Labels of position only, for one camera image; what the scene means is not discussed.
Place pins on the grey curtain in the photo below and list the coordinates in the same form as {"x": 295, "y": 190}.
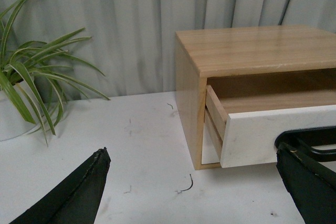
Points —
{"x": 131, "y": 42}

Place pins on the white plant pot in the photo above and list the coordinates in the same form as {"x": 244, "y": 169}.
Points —
{"x": 12, "y": 122}

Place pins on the green spider plant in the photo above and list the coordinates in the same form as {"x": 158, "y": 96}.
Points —
{"x": 34, "y": 61}

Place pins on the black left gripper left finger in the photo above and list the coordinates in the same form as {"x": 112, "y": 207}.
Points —
{"x": 77, "y": 198}

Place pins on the black metal drawer handle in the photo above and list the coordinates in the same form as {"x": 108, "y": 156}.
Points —
{"x": 305, "y": 141}

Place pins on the light wooden drawer cabinet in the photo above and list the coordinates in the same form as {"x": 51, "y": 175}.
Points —
{"x": 247, "y": 61}

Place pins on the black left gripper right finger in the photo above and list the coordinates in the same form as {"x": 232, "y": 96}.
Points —
{"x": 310, "y": 184}

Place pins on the white-fronted wooden top drawer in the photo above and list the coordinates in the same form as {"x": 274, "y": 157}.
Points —
{"x": 243, "y": 129}

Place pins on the white lower drawer front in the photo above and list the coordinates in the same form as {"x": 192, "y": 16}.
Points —
{"x": 209, "y": 154}

